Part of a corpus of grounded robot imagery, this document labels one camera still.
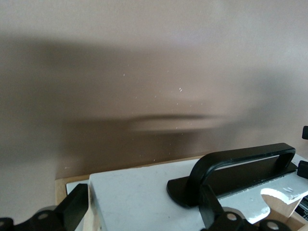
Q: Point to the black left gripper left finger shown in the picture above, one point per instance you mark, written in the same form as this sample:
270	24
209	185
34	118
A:
48	219

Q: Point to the brown table cover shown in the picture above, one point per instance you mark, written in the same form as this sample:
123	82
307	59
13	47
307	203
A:
144	72

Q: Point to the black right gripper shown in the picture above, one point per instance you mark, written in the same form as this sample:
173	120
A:
303	208

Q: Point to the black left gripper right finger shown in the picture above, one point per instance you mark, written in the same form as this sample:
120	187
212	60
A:
216	219

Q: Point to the white-fronted wooden drawer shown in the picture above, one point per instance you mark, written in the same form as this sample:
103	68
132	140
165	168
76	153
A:
144	192

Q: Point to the light wooden drawer cabinet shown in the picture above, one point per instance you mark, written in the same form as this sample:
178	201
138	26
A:
60	192

